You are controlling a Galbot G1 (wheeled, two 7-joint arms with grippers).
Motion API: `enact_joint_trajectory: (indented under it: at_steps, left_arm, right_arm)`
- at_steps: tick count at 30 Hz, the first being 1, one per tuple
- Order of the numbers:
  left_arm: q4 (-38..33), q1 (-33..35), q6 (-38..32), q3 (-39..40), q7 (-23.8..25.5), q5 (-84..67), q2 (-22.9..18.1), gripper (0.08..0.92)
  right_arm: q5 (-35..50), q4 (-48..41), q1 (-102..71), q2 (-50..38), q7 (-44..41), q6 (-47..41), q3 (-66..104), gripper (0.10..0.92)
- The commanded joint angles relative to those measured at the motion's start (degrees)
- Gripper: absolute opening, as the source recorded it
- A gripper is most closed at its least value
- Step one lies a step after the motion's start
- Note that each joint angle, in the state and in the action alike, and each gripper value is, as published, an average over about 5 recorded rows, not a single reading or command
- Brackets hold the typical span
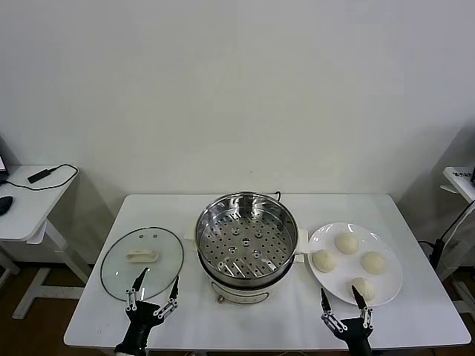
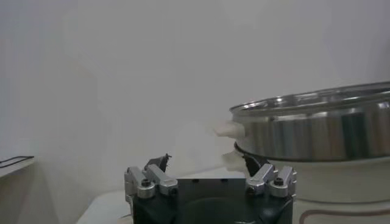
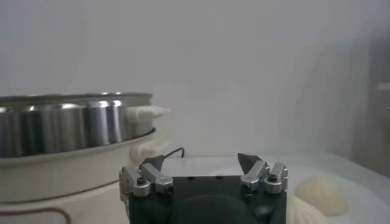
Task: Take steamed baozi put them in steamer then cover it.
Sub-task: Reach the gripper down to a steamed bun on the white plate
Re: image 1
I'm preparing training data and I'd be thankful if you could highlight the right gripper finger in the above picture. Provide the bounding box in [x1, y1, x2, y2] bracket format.
[351, 283, 375, 331]
[319, 287, 348, 334]

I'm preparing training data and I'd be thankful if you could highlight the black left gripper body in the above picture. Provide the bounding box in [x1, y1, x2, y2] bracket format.
[114, 300, 164, 356]

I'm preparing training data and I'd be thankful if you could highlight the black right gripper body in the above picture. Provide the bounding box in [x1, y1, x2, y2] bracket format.
[336, 317, 372, 356]

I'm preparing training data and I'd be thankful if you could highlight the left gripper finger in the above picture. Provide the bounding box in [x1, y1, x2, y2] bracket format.
[154, 275, 181, 320]
[124, 266, 149, 312]

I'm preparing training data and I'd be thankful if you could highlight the white steamed baozi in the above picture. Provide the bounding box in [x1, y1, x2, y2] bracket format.
[350, 277, 378, 303]
[360, 251, 385, 276]
[334, 233, 358, 256]
[312, 249, 338, 274]

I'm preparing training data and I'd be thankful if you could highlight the round glass pot lid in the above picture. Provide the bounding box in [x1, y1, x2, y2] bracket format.
[100, 226, 186, 302]

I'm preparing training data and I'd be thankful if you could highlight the perforated steel steamer basket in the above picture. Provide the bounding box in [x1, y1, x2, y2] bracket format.
[195, 191, 299, 283]

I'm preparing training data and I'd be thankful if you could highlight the white electric cooker base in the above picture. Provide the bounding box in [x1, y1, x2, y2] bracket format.
[184, 222, 310, 306]

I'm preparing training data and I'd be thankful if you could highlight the white round plate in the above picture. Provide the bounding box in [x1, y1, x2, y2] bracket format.
[307, 221, 404, 308]

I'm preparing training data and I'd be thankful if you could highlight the white side desk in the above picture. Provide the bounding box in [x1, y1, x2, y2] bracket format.
[0, 164, 94, 320]
[439, 165, 475, 324]

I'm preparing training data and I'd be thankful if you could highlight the black power adapter box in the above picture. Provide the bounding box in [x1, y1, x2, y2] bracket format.
[27, 168, 51, 183]

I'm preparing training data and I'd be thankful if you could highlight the black open laptop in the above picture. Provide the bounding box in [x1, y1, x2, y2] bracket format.
[0, 133, 11, 186]

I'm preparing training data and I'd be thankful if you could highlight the black cable with adapter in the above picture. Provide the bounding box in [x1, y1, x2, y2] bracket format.
[418, 200, 475, 274]

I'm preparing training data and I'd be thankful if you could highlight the thin black adapter cable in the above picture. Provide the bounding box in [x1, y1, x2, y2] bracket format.
[6, 162, 80, 191]

